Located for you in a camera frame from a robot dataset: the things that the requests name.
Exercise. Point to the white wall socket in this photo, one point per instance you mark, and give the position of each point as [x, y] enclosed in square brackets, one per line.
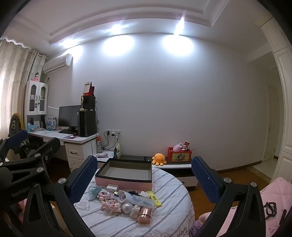
[113, 132]

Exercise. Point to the pink blanket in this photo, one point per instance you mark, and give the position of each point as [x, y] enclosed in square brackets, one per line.
[273, 193]

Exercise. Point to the red white toy packet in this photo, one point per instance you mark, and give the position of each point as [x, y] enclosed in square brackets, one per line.
[187, 145]

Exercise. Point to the white hutch cabinet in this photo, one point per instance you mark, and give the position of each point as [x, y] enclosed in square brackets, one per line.
[37, 98]

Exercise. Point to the pink plush toy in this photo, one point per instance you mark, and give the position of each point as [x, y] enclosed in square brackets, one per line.
[177, 147]

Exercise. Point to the white plug-in night light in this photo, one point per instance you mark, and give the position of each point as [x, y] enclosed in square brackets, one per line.
[123, 196]

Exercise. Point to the beige curtain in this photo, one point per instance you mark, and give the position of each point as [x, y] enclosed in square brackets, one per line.
[11, 79]

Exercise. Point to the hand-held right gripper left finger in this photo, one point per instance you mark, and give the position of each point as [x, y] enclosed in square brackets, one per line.
[83, 180]

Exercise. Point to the blue yellow snack bag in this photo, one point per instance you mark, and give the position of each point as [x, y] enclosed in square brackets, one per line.
[117, 151]

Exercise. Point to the black computer monitor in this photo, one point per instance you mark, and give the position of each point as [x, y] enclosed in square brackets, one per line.
[68, 116]

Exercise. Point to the blue white box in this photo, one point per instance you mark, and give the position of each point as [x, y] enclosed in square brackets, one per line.
[50, 124]

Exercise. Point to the black computer tower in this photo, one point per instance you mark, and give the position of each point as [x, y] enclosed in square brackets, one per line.
[86, 123]

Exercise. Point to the papers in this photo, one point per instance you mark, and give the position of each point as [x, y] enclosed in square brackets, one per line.
[101, 155]

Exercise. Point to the silver ball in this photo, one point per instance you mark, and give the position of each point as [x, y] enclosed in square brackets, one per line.
[126, 207]

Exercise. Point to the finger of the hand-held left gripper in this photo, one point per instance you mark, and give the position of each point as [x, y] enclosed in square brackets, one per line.
[17, 139]
[43, 150]

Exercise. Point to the rose gold cylinder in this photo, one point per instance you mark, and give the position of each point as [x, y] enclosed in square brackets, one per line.
[145, 215]

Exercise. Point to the pink doll ornament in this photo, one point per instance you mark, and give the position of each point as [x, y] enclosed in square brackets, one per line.
[35, 77]

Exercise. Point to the red toy crate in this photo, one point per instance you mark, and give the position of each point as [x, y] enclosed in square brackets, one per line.
[179, 156]

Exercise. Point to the orange octopus plush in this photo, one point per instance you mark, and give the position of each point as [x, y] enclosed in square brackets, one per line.
[159, 158]

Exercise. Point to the black speaker box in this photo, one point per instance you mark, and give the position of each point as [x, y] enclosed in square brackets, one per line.
[88, 102]

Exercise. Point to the teal plastic toy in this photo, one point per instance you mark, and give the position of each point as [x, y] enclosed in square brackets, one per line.
[94, 190]

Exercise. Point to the black hair claw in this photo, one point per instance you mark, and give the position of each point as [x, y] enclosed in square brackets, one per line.
[270, 208]

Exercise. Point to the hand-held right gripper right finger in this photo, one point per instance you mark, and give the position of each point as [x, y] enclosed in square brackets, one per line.
[205, 180]

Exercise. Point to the white desk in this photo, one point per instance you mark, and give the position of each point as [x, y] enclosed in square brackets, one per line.
[77, 148]

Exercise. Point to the striped bed sheet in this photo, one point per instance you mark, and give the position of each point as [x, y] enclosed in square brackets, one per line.
[171, 205]

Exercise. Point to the clear plastic case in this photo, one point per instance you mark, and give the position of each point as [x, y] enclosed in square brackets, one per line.
[142, 200]

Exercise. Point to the white air conditioner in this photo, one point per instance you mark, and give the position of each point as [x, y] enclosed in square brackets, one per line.
[58, 62]

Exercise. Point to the bottle with orange cap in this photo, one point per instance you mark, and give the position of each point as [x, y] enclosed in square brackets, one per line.
[99, 145]

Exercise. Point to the yellow black garment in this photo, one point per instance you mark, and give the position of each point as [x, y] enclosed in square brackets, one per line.
[16, 123]

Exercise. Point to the red white box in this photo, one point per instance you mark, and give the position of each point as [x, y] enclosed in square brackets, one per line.
[89, 88]

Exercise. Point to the pink storage box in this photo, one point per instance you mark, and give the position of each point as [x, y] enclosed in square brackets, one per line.
[123, 183]

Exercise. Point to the low black white cabinet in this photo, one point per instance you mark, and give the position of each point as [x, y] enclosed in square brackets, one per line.
[182, 176]

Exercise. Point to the small yellow white fan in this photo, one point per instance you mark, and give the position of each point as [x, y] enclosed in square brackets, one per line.
[81, 103]

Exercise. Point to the yellow packet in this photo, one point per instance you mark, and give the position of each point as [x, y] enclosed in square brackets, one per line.
[155, 198]

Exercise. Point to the white figurine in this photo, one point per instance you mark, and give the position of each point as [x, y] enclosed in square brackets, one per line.
[134, 210]

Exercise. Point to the black keyboard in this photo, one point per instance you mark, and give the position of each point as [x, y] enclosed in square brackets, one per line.
[67, 131]

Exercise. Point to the white wardrobe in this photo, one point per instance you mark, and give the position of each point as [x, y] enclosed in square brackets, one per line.
[282, 91]

